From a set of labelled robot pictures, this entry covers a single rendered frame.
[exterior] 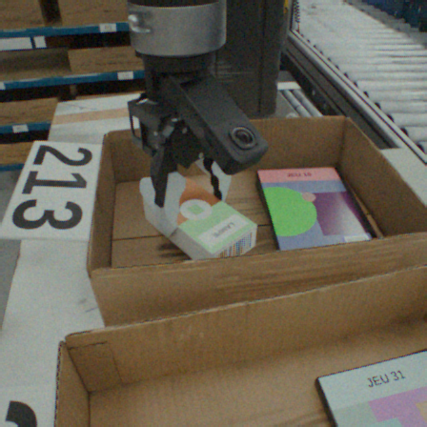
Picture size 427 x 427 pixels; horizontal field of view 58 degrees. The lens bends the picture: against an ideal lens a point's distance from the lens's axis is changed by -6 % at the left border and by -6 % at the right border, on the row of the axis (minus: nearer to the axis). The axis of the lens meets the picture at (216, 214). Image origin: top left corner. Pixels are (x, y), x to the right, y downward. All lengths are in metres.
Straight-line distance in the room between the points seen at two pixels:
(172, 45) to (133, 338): 0.25
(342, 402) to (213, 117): 0.28
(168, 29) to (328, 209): 0.33
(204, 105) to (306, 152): 0.34
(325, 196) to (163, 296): 0.29
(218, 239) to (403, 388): 0.24
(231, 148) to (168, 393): 0.24
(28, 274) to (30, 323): 0.08
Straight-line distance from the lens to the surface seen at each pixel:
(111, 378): 0.41
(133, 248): 0.54
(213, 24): 0.37
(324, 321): 0.42
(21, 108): 1.95
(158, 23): 0.36
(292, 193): 0.59
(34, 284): 0.55
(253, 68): 0.81
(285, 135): 0.66
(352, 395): 0.40
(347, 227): 0.55
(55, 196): 0.48
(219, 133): 0.36
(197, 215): 0.48
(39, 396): 0.33
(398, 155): 0.81
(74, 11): 1.76
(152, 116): 0.42
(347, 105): 1.07
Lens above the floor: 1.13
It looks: 40 degrees down
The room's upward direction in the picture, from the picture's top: straight up
